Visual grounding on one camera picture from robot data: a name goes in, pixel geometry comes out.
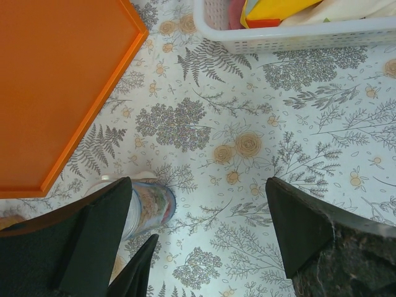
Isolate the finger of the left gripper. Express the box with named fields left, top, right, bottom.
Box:
left=106, top=234, right=159, bottom=297

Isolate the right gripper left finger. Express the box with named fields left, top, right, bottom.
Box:
left=1, top=178, right=132, bottom=296

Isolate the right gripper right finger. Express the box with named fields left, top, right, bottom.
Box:
left=265, top=177, right=395, bottom=296

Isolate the tall yellow canister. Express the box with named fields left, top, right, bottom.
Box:
left=121, top=181, right=176, bottom=241

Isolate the yellow can white lid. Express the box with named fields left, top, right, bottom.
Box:
left=0, top=215, right=25, bottom=230

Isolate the orange box cabinet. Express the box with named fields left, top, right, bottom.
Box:
left=1, top=1, right=148, bottom=199

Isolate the cream printed cloth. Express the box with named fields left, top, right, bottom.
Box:
left=280, top=0, right=395, bottom=27

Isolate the yellow cloth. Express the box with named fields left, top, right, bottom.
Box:
left=240, top=0, right=321, bottom=28

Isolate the white plastic basket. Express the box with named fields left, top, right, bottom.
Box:
left=193, top=1, right=395, bottom=54

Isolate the pink cloth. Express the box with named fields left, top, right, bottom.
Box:
left=228, top=0, right=245, bottom=30

